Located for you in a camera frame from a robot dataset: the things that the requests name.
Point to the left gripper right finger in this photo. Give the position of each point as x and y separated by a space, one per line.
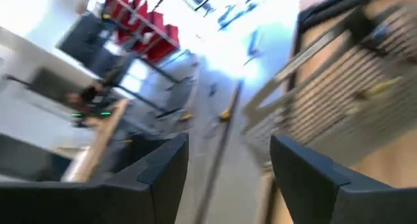
325 201

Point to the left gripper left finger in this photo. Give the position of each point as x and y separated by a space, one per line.
97 204

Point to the grey plastic cutlery basket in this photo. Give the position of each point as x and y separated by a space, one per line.
342 93

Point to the metal shelf rack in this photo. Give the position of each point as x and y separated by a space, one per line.
140 19

